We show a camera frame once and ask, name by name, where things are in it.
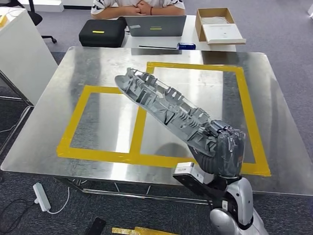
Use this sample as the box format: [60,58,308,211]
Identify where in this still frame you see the black office chair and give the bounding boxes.
[0,0,57,45]

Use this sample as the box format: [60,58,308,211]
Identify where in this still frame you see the grey wheel hubcap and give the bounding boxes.
[114,67,221,153]

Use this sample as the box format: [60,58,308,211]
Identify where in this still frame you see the white power strip cable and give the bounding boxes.
[46,186,70,215]

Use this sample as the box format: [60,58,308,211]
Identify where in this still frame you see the steel table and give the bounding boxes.
[0,6,34,156]

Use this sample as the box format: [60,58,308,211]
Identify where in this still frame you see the black floor cable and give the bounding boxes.
[0,198,35,235]

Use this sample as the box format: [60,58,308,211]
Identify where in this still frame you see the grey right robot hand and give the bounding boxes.
[189,120,246,179]

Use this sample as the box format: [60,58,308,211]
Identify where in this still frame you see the black carrying case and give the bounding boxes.
[78,19,127,48]

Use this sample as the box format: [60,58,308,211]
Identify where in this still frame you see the blue tube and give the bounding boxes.
[176,42,197,50]

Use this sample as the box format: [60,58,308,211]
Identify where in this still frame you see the person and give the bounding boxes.
[91,0,186,20]

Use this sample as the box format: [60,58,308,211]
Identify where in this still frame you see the person's right hand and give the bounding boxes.
[130,2,145,16]

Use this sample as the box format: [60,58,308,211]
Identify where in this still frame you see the white side panel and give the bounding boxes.
[0,6,58,106]

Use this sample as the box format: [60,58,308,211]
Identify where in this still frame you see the flat white box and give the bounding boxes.
[202,23,247,46]

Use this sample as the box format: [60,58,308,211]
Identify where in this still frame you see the white floor cable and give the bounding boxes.
[73,179,152,196]

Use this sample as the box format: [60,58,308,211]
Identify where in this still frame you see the white power strip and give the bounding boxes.
[32,182,52,212]

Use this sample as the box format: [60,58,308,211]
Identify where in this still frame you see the steel workbench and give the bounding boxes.
[0,46,313,206]

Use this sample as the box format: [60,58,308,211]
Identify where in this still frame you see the person's left hand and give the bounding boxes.
[137,0,152,15]

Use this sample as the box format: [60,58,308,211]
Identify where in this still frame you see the white low platform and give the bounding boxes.
[18,0,65,13]

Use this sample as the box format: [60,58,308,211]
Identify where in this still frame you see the white packing paper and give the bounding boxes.
[201,16,228,25]

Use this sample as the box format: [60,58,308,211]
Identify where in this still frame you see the dark robot body part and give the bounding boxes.
[84,216,106,235]

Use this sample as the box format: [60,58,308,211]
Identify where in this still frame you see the open cardboard box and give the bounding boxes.
[195,7,235,43]

